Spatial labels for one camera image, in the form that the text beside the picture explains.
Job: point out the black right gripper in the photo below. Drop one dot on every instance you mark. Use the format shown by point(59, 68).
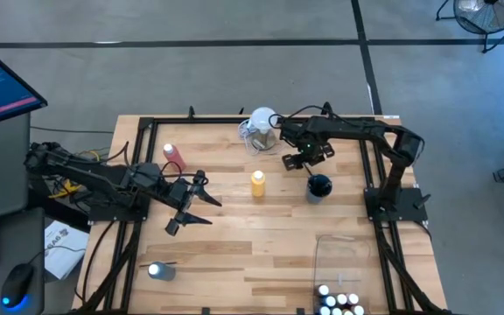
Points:
point(309, 135)

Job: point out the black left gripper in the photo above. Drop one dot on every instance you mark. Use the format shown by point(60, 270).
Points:
point(182, 197)

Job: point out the black paintbrush silver ferrule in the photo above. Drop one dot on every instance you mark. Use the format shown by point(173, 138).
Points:
point(169, 263)
point(309, 170)

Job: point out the grey-blue plastic cup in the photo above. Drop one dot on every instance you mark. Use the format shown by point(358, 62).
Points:
point(319, 186)

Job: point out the tall red paint bottle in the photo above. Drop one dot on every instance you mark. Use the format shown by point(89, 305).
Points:
point(175, 159)

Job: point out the tall yellow paint bottle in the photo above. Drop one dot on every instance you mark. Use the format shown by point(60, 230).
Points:
point(258, 186)

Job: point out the tall grey-blue paint bottle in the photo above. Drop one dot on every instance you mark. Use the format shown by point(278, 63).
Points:
point(164, 272)

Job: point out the light blue paint bottle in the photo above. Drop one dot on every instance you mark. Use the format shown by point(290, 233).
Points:
point(331, 301)

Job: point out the dark blue paint bottle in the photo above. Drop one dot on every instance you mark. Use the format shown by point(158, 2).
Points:
point(324, 310)

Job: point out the pink paint bottle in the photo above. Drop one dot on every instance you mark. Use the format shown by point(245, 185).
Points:
point(341, 298)

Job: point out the orange paint bottle black label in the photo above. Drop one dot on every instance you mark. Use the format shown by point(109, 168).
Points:
point(336, 311)

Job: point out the terracotta paint bottle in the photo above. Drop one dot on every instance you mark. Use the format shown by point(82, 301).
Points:
point(352, 298)

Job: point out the small yellow paint bottle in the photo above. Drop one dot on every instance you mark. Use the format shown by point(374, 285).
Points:
point(347, 312)

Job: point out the dark brown paint bottle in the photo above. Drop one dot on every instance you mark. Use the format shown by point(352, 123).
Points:
point(358, 310)

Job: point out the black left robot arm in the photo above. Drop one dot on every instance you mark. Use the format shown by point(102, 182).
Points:
point(103, 179)

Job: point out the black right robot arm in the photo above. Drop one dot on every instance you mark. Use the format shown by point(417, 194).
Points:
point(366, 127)

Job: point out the white mushroom lamp metal base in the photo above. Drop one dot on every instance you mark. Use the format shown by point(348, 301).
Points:
point(263, 118)

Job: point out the clear plastic bin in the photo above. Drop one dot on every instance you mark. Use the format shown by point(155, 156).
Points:
point(344, 262)

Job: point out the white paper booklet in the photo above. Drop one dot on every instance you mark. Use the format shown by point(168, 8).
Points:
point(64, 251)

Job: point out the black computer mouse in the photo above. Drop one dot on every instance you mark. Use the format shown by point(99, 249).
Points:
point(16, 284)

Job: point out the black floor fan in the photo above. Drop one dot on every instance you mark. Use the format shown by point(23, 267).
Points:
point(488, 15)

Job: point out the black aluminium table frame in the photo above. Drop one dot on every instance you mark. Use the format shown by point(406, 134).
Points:
point(252, 120)

